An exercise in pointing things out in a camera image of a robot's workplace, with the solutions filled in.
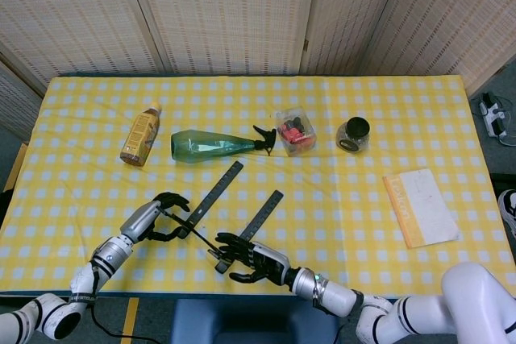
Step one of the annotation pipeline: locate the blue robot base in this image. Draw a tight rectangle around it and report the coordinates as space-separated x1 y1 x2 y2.
171 298 339 344

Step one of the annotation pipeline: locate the green plastic spray bottle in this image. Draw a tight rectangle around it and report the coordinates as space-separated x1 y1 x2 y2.
170 125 278 164

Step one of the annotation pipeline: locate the glass jar with black lid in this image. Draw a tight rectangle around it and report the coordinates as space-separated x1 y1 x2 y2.
335 116 372 155

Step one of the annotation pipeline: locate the clear box with red items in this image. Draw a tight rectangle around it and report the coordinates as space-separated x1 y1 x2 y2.
275 106 318 158

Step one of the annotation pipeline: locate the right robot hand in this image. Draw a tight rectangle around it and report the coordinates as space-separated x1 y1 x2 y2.
215 232 292 285

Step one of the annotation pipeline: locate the woven folding screen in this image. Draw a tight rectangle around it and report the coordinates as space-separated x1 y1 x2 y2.
0 0 516 142

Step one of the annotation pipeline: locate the yellow white checked tablecloth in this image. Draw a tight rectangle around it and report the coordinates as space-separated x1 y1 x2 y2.
0 74 516 299

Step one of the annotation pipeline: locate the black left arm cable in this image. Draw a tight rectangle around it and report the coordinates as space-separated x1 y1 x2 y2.
90 303 134 339

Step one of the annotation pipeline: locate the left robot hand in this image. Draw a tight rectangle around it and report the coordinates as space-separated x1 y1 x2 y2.
119 192 191 245

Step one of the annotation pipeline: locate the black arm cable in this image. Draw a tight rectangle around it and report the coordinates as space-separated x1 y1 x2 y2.
90 303 134 339
333 321 352 344

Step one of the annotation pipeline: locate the black and white shoe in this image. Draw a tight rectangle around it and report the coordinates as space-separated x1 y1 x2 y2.
497 189 516 240

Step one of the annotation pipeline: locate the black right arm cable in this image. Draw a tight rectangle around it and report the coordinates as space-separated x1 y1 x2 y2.
333 321 352 344

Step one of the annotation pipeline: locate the black folding stand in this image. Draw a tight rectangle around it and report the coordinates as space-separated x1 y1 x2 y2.
159 160 285 274

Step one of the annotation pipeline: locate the yellow tea bottle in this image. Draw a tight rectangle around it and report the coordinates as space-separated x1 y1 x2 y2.
119 102 164 167

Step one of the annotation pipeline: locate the white device with cable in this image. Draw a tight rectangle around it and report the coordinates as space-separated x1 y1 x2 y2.
478 93 516 147

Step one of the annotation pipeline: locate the yellow floor tape strip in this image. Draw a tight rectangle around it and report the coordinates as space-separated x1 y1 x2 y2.
120 297 140 344

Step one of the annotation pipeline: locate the yellow and white booklet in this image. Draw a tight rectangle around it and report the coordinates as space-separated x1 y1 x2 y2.
381 168 462 250

